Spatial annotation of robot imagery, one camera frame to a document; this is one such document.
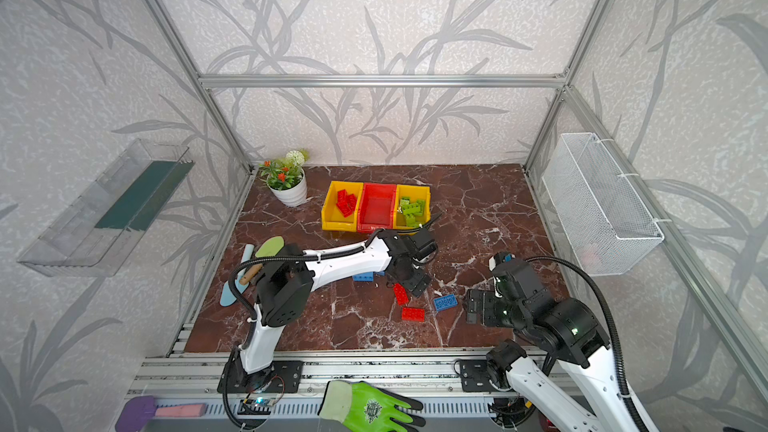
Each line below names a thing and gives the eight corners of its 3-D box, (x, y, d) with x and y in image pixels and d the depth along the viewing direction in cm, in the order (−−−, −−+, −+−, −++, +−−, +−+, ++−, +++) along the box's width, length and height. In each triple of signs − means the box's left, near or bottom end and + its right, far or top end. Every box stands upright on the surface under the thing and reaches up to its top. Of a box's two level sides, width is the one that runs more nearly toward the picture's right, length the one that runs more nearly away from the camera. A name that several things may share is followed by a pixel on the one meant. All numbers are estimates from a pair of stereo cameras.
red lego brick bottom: (402, 321, 85) (402, 318, 83) (402, 310, 87) (402, 307, 85) (424, 321, 85) (424, 318, 83) (423, 310, 87) (424, 307, 85)
